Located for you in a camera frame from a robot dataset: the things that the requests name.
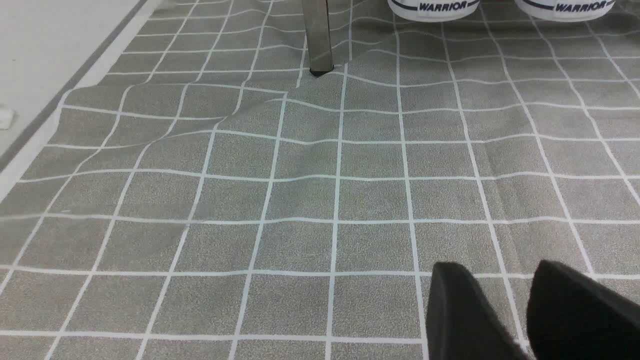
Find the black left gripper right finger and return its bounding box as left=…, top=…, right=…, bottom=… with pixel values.
left=526, top=260, right=640, bottom=360

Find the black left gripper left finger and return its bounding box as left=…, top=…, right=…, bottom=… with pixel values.
left=426, top=262, right=527, bottom=360

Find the metal shoe rack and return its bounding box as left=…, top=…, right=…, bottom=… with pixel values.
left=301, top=0, right=334, bottom=77

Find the grey checked floor cloth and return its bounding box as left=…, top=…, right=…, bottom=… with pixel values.
left=0, top=0, right=639, bottom=360

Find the black lace-up sneaker right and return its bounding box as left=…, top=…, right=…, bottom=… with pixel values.
left=514, top=0, right=615, bottom=23

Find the black lace-up sneaker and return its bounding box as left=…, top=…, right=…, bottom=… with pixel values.
left=387, top=0, right=481, bottom=23
left=514, top=0, right=615, bottom=23

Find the black lace-up sneaker left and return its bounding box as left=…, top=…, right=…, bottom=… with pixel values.
left=387, top=0, right=481, bottom=23

